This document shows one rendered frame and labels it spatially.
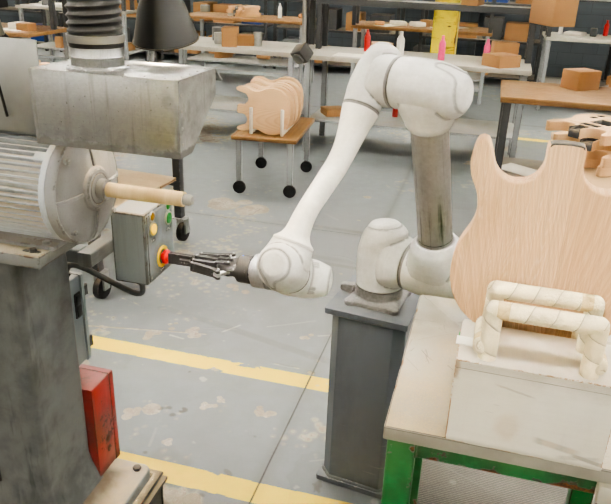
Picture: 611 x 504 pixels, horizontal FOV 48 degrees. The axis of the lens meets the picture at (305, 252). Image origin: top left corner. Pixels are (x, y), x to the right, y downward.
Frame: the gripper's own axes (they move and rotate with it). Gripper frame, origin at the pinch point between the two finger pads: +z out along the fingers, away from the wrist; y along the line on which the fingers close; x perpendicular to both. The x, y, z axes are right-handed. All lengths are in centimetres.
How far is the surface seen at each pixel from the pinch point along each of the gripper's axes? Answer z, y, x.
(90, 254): 16.0, -17.6, 6.4
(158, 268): 5.6, -2.4, -2.6
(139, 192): -4.3, -28.3, 28.6
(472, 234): -74, -28, 29
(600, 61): -244, 1070, -73
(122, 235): 12.5, -7.9, 8.2
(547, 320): -88, -48, 23
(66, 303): 22.8, -20.1, -7.2
